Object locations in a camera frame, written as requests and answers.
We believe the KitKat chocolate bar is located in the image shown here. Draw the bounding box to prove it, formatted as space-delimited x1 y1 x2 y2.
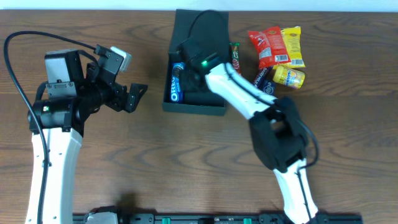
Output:
229 42 241 75

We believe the blue Oreo cookie pack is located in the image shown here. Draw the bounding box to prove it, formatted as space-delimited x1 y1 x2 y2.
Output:
170 62 185 103

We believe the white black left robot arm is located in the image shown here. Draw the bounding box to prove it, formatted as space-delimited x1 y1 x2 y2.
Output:
25 45 147 223

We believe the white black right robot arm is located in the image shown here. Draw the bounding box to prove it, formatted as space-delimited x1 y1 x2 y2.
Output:
179 52 318 223

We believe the blue Eclipse mint pack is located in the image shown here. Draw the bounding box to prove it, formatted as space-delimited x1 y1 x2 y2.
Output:
261 80 275 96

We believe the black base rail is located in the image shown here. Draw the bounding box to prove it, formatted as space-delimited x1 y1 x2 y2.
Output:
73 212 364 224

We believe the yellow snack bag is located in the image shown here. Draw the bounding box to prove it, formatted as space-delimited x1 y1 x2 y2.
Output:
280 26 305 68

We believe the black box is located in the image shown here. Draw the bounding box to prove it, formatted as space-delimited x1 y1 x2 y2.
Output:
162 9 231 116

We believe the yellow Mentos gum bottle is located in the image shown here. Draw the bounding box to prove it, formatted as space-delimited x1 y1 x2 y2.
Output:
272 66 305 89

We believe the purple Dairy Milk bar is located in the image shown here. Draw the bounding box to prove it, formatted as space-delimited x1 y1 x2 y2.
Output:
253 67 272 88

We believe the red snack bag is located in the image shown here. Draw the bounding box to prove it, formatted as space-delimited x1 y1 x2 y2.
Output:
248 26 291 69

